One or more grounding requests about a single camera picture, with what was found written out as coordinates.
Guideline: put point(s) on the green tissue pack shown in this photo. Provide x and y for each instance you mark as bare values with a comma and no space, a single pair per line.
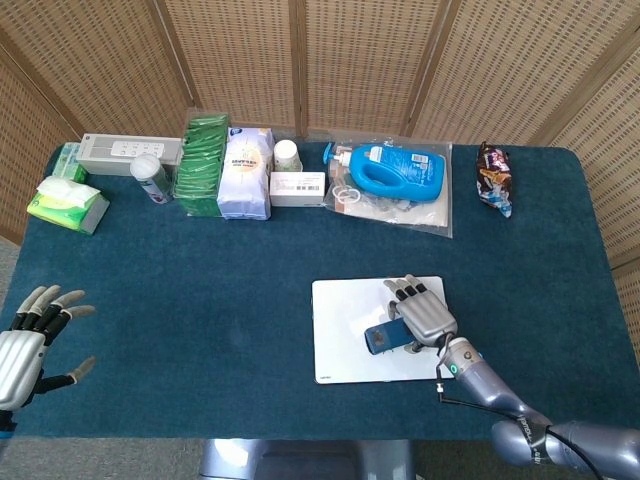
65,210

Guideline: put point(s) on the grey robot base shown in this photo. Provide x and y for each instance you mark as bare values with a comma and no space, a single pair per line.
300,460

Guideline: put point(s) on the woven rattan folding screen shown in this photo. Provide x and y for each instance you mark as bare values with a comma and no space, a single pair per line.
350,60

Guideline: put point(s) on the white paper cup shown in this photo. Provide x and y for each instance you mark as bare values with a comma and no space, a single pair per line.
286,157

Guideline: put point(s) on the blue board eraser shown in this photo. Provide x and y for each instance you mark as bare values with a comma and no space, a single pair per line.
382,340

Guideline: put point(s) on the clear plastic zip bag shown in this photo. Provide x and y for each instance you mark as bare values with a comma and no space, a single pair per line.
400,217

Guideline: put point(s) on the small white cardboard box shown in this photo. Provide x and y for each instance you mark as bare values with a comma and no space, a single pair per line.
295,192

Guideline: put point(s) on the white power strip box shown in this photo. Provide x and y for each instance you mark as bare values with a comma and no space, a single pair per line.
100,160

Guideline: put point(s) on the white lidded cylindrical can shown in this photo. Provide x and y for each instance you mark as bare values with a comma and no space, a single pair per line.
152,182

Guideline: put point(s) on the blue detergent pump bottle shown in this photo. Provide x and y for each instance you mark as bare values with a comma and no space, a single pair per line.
395,175

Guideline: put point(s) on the brown snack bag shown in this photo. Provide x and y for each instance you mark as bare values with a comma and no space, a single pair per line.
492,175

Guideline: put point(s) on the green tea box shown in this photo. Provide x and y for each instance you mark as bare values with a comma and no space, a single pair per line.
200,165

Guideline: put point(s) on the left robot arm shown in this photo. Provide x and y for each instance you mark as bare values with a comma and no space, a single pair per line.
5,425

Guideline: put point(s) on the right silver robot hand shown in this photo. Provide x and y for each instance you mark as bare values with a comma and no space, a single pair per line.
427,315

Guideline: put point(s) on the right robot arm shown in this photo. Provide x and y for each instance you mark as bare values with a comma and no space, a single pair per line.
480,385

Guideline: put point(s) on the light green wipes pack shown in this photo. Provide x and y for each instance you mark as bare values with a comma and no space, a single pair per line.
67,162

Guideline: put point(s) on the white board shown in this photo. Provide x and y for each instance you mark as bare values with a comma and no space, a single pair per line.
340,320

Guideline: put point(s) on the white lavender paper bag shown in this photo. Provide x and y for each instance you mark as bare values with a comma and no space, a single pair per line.
242,185

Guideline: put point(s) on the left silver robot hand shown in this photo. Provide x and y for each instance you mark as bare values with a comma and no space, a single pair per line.
17,365

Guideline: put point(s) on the blue felt table cover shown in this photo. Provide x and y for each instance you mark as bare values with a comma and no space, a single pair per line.
200,300

